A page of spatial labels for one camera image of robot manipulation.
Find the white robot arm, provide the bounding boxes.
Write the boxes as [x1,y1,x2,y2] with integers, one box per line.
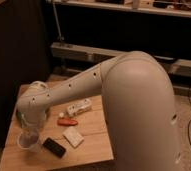
[17,51,183,171]

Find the metal stand pole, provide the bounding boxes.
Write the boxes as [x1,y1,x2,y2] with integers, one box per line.
[51,0,65,46]

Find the white rectangular box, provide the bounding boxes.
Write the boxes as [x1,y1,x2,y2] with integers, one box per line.
[63,127,84,148]

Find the low wooden shelf bench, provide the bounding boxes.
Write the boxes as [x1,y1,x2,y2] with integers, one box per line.
[50,42,191,77]

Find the green ceramic bowl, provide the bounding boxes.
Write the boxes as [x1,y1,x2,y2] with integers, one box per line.
[16,110,49,128]

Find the wooden table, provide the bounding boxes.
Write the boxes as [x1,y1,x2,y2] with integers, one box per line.
[0,96,114,171]

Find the black object on bench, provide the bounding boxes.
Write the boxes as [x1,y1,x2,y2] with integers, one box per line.
[154,55,177,62]

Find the upper wall shelf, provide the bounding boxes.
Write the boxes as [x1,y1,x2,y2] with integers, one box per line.
[46,0,191,18]

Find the black smartphone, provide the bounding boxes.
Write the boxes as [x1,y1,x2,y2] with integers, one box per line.
[43,138,66,158]

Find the orange carrot toy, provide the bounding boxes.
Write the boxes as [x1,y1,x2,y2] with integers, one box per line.
[57,119,78,126]

